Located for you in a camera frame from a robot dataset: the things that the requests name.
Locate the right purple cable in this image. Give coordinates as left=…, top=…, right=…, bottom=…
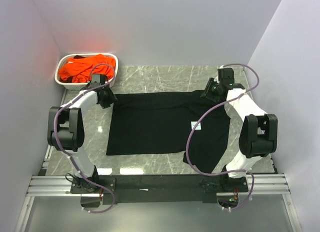
left=185, top=63, right=261, bottom=213

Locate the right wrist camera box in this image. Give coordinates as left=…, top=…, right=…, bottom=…
left=218, top=68, right=235, bottom=84

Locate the aluminium rail frame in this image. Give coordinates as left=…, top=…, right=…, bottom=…
left=15, top=153, right=302, bottom=231

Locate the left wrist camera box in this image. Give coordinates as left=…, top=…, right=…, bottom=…
left=89, top=74, right=108, bottom=87

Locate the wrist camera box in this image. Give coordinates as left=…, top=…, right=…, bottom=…
left=89, top=74, right=108, bottom=87
left=218, top=68, right=235, bottom=84

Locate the white plastic laundry basket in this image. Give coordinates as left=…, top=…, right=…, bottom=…
left=54, top=53, right=119, bottom=90

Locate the purple cable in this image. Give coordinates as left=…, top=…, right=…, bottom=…
left=185, top=63, right=261, bottom=213
left=53, top=63, right=118, bottom=214

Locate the black base beam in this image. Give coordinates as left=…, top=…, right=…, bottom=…
left=70, top=174, right=249, bottom=207

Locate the orange t-shirt in basket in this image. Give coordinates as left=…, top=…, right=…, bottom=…
left=58, top=54, right=117, bottom=83

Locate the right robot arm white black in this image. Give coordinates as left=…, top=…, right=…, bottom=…
left=202, top=78, right=278, bottom=191

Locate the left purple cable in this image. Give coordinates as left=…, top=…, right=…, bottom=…
left=53, top=63, right=118, bottom=214

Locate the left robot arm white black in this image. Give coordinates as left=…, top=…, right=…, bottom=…
left=47, top=86, right=117, bottom=193

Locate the black t-shirt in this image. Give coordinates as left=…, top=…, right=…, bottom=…
left=106, top=90, right=231, bottom=173

